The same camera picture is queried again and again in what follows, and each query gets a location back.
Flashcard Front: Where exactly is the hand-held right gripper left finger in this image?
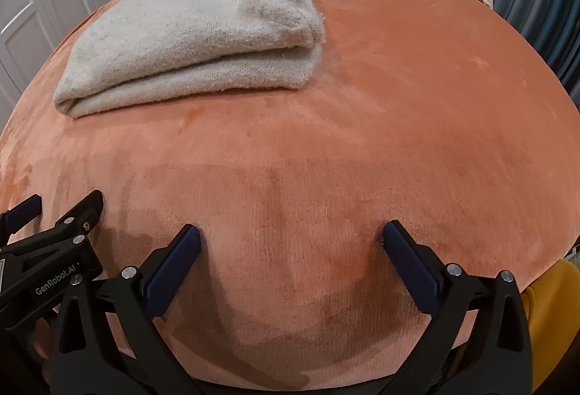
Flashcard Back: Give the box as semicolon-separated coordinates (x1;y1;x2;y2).
47;223;202;395

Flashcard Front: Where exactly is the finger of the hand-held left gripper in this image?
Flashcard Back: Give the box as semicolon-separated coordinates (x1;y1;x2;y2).
0;194;43;238
54;189;104;242

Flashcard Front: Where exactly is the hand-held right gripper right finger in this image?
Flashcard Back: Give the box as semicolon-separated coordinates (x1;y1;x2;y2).
383;220;534;395

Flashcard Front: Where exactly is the orange plush blanket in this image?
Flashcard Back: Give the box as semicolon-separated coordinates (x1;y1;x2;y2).
0;0;580;391

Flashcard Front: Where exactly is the yellow cloth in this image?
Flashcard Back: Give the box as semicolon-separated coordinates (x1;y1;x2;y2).
448;258;580;395

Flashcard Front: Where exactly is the cream knit sweater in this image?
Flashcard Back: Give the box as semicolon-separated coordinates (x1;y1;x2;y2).
53;0;326;119

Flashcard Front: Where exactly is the grey curtain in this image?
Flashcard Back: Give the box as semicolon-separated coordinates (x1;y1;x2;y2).
446;0;580;92

